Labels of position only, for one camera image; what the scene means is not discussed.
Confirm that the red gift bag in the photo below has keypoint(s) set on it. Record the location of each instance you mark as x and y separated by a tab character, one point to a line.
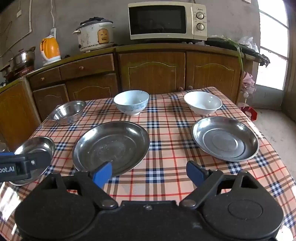
249	112

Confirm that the small steel bowl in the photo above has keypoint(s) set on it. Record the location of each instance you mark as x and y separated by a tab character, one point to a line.
68	113

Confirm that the white power strip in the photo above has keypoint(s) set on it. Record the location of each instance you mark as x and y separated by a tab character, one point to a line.
53	32

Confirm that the white rice cooker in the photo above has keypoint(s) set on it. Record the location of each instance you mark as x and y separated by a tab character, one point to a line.
95	33

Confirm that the blue patterned ceramic bowl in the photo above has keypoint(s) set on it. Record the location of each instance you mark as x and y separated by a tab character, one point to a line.
131	102

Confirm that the wooden kitchen cabinet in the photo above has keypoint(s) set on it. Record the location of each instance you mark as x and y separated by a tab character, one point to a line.
154	68

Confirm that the induction cooker red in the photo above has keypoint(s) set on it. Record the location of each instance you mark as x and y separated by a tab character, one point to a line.
12	75

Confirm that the orange electric kettle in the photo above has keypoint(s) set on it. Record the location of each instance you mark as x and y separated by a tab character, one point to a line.
50	50

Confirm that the small steel plate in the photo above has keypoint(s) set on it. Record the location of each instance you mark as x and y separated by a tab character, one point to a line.
36	144

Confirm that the white ceramic bowl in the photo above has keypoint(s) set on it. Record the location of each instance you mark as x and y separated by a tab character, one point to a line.
202	103

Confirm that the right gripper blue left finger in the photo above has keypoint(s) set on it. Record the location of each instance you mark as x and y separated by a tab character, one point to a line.
91	184

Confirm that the plaid tablecloth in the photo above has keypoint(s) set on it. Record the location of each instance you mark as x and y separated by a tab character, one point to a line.
161	175

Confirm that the steel pot with lid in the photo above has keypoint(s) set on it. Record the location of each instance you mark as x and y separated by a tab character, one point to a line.
23	59

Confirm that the large steel plate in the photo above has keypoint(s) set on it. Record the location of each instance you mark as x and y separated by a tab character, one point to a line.
225	138
122	143

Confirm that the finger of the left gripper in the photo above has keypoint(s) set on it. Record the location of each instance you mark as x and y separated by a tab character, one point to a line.
20	167

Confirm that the cream microwave oven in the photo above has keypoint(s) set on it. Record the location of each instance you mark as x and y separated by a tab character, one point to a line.
167	20

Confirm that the pink cloth bundle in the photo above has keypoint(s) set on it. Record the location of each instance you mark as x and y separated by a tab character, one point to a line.
248	84

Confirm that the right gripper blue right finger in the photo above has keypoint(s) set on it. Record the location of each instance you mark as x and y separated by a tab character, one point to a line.
206	182

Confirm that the white plastic bag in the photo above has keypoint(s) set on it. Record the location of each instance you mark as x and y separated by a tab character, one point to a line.
248	41

